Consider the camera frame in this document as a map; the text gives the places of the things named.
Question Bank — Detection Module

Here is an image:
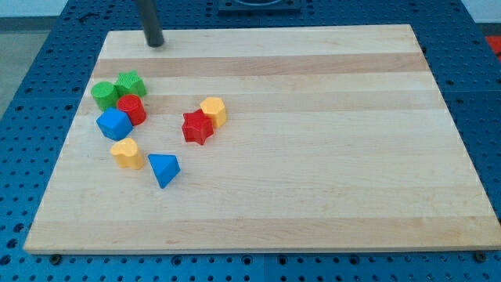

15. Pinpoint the green star block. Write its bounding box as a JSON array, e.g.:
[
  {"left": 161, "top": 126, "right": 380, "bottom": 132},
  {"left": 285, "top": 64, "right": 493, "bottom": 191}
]
[{"left": 114, "top": 70, "right": 147, "bottom": 97}]

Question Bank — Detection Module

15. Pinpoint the blue cube block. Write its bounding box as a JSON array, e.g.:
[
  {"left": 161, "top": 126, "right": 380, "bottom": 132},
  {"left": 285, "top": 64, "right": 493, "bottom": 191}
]
[{"left": 96, "top": 107, "right": 133, "bottom": 141}]

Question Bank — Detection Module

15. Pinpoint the light wooden board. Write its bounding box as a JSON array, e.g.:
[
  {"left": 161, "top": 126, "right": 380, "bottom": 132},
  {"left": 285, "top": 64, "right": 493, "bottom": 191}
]
[{"left": 24, "top": 24, "right": 500, "bottom": 255}]

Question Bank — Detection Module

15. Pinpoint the yellow hexagon block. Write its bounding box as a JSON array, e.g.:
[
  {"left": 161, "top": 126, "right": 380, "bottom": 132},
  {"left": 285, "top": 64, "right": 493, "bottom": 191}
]
[{"left": 200, "top": 97, "right": 227, "bottom": 128}]

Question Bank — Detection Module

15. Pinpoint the black cylindrical robot arm rod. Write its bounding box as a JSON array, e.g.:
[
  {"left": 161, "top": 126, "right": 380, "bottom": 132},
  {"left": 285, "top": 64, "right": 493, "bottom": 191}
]
[{"left": 135, "top": 0, "right": 164, "bottom": 48}]

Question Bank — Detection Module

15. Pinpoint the red cylinder block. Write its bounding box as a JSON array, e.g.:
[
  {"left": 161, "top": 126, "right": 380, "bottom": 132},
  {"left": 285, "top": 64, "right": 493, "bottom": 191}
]
[{"left": 117, "top": 94, "right": 147, "bottom": 126}]

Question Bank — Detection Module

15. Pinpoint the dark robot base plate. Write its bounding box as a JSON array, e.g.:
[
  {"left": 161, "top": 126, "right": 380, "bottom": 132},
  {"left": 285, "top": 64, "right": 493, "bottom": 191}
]
[{"left": 217, "top": 0, "right": 302, "bottom": 14}]

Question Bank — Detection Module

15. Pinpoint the red star block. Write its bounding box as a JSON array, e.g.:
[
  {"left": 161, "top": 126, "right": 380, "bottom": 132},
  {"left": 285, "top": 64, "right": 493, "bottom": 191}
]
[{"left": 182, "top": 109, "right": 214, "bottom": 145}]

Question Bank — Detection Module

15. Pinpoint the yellow heart block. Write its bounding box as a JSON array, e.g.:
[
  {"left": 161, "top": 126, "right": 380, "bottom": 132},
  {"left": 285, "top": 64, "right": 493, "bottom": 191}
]
[{"left": 110, "top": 137, "right": 145, "bottom": 170}]

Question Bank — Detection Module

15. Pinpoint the red object at right edge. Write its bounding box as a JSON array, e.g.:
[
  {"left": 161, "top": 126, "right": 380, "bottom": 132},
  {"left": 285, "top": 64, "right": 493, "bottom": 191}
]
[{"left": 485, "top": 35, "right": 501, "bottom": 60}]

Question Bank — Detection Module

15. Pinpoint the blue triangular prism block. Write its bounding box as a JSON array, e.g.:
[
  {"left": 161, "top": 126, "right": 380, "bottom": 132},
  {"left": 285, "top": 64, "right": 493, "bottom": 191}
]
[{"left": 148, "top": 154, "right": 181, "bottom": 189}]

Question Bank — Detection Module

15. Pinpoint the green cylinder block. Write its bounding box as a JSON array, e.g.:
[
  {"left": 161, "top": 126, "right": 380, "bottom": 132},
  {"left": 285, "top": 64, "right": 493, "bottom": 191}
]
[{"left": 91, "top": 81, "right": 119, "bottom": 111}]

